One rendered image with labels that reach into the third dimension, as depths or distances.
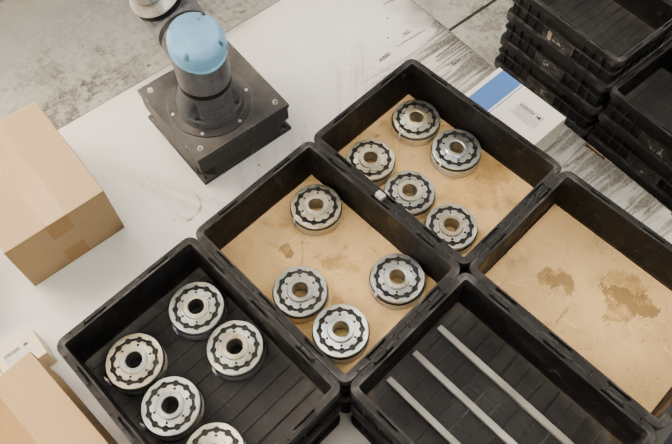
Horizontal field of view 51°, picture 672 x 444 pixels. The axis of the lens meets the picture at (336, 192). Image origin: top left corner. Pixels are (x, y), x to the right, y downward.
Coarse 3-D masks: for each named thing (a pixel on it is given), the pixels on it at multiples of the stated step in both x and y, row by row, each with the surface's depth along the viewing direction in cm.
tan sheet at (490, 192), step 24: (408, 96) 158; (384, 120) 154; (408, 168) 148; (432, 168) 148; (480, 168) 148; (504, 168) 148; (456, 192) 145; (480, 192) 145; (504, 192) 145; (528, 192) 145; (480, 216) 142; (504, 216) 142; (480, 240) 139
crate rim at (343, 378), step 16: (304, 144) 139; (288, 160) 139; (272, 176) 136; (352, 176) 135; (368, 192) 134; (224, 208) 132; (384, 208) 132; (208, 224) 130; (400, 224) 130; (208, 240) 129; (224, 256) 127; (448, 256) 127; (240, 272) 125; (448, 272) 125; (256, 288) 124; (432, 288) 123; (272, 304) 122; (416, 304) 122; (288, 320) 121; (400, 320) 120; (304, 336) 119; (384, 336) 119; (320, 352) 118; (368, 352) 118; (336, 368) 116; (352, 368) 116
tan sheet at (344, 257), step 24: (264, 216) 143; (288, 216) 143; (240, 240) 140; (264, 240) 140; (288, 240) 140; (312, 240) 140; (336, 240) 140; (360, 240) 140; (384, 240) 139; (240, 264) 137; (264, 264) 137; (288, 264) 137; (312, 264) 137; (336, 264) 137; (360, 264) 137; (264, 288) 135; (336, 288) 134; (360, 288) 134; (384, 312) 132
